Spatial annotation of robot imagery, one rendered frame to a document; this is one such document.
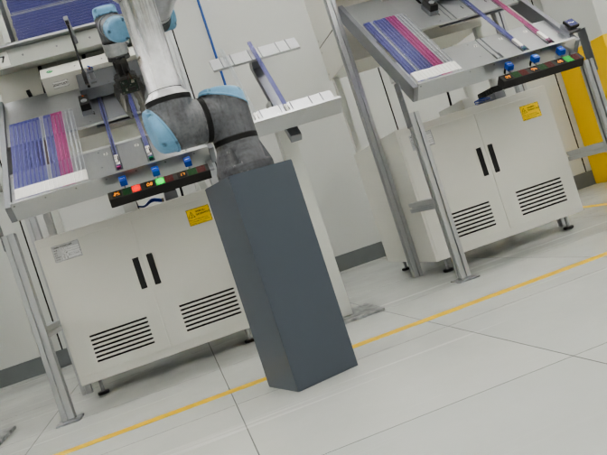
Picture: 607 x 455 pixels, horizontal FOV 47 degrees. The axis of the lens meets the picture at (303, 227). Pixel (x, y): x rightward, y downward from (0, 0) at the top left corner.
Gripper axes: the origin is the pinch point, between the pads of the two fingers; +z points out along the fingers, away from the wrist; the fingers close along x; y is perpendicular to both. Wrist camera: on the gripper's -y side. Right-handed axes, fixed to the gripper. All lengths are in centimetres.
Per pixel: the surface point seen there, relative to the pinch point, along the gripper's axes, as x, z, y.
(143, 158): -2.5, 15.4, 1.7
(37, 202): -39.0, 17.3, 8.6
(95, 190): -20.6, 19.0, 8.2
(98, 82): -9.3, -3.1, -44.1
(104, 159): -15.1, 13.8, -4.2
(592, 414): 46, 14, 171
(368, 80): 151, 71, -184
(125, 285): -23, 63, -3
